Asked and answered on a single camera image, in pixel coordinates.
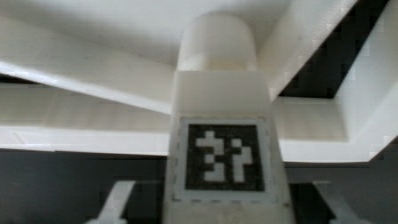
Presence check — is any white U-shaped obstacle fence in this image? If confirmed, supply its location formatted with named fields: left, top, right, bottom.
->
left=0, top=0, right=398, bottom=163

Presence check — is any white table leg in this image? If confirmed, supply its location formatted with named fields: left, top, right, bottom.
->
left=164, top=13, right=295, bottom=224

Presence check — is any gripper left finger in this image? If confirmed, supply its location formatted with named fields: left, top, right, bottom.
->
left=85, top=179, right=167, bottom=224

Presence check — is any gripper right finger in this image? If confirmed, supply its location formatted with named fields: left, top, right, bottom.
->
left=290, top=180, right=375, bottom=224

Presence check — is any white square table top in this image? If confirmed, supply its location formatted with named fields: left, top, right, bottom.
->
left=0, top=0, right=359, bottom=114

